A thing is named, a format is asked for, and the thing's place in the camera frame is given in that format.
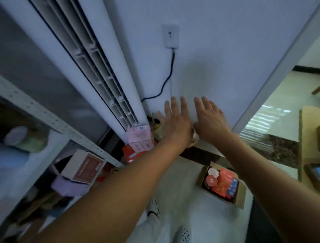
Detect person's grey trousers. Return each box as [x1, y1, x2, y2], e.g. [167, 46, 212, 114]
[127, 213, 168, 243]

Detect person's white shoe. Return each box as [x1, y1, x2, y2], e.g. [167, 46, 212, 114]
[172, 225, 192, 243]
[146, 198, 162, 218]

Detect white wall socket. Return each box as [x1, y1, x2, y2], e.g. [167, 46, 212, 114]
[162, 24, 180, 49]

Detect waste basket with rubbish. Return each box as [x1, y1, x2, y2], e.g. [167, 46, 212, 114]
[150, 112, 201, 148]

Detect light wooden table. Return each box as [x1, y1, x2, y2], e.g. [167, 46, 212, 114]
[298, 105, 320, 193]

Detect red canister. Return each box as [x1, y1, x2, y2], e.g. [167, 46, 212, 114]
[205, 175, 219, 188]

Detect person's right forearm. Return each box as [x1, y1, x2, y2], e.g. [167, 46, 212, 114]
[215, 131, 320, 243]

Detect black wall cable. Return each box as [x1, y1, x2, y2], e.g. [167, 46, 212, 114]
[141, 48, 176, 103]

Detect person's left hand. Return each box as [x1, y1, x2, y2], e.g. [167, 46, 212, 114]
[156, 96, 195, 151]

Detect white box dark red panel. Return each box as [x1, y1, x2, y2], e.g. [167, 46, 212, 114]
[61, 149, 106, 184]

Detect small green jar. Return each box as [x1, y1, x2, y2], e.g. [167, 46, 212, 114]
[4, 125, 50, 153]

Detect wooden tray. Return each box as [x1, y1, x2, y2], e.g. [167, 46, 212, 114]
[302, 159, 320, 191]

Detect white standing air conditioner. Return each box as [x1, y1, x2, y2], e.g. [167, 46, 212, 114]
[0, 0, 151, 146]

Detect dark grey furniture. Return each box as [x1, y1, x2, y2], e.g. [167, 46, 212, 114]
[245, 198, 286, 243]

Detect person's right hand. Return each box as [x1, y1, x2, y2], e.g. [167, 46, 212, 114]
[194, 96, 232, 146]

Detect colourful flat box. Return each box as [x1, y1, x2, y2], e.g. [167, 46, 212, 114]
[121, 143, 151, 163]

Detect white metal shelving unit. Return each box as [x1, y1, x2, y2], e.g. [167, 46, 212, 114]
[0, 75, 123, 236]

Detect brown cardboard box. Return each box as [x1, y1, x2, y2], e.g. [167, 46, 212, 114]
[196, 161, 247, 209]

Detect person's left forearm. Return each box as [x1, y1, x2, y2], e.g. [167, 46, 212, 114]
[32, 135, 193, 243]

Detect pink carton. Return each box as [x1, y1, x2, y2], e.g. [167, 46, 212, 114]
[126, 124, 156, 152]

